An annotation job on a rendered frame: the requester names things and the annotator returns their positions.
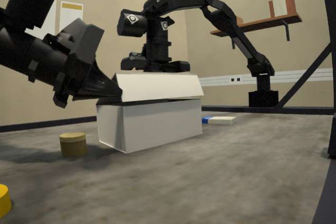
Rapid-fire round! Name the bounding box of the yellow cylinder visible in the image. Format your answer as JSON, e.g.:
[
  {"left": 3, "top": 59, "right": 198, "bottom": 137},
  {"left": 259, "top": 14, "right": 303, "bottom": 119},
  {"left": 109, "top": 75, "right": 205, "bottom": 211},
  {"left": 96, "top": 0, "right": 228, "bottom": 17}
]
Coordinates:
[{"left": 0, "top": 184, "right": 12, "bottom": 218}]

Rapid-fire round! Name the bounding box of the blue and white bag of cable ties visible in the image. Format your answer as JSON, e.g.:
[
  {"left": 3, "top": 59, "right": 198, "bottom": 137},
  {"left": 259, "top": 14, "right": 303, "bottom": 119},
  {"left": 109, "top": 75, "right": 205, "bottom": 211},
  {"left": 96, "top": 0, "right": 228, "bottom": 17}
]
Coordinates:
[{"left": 202, "top": 117, "right": 237, "bottom": 124}]

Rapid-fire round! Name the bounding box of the white cardboard box with lid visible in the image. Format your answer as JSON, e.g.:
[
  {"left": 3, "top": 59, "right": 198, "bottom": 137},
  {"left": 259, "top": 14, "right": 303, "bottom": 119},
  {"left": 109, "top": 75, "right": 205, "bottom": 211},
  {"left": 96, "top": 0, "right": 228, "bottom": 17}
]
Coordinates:
[{"left": 96, "top": 72, "right": 204, "bottom": 154}]

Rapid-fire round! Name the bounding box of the olive-yellow round box with lid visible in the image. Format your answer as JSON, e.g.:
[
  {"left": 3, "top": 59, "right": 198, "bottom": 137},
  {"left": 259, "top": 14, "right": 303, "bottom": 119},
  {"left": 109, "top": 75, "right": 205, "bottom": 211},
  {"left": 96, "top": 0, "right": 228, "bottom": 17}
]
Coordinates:
[{"left": 59, "top": 132, "right": 87, "bottom": 157}]

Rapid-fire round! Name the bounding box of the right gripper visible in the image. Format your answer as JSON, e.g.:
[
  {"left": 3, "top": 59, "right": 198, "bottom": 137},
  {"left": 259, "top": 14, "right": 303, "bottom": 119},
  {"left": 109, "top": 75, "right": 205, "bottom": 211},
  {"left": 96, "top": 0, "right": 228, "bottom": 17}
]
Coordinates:
[{"left": 120, "top": 36, "right": 190, "bottom": 73}]

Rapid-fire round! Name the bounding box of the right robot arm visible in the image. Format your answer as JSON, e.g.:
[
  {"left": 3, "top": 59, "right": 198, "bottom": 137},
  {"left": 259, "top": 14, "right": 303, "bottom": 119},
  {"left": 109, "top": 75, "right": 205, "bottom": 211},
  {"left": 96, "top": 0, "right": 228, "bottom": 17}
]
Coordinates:
[{"left": 117, "top": 0, "right": 275, "bottom": 92}]

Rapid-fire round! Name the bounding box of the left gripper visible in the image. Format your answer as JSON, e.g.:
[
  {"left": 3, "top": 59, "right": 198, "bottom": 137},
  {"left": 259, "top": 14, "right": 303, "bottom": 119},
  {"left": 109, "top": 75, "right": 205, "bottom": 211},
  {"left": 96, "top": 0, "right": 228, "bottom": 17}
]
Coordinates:
[{"left": 22, "top": 24, "right": 123, "bottom": 109}]

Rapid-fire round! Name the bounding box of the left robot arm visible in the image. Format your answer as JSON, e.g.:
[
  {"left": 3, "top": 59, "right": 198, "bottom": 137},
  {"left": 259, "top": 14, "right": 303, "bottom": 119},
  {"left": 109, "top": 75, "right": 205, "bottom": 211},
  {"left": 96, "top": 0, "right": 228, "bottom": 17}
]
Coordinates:
[{"left": 0, "top": 0, "right": 86, "bottom": 73}]

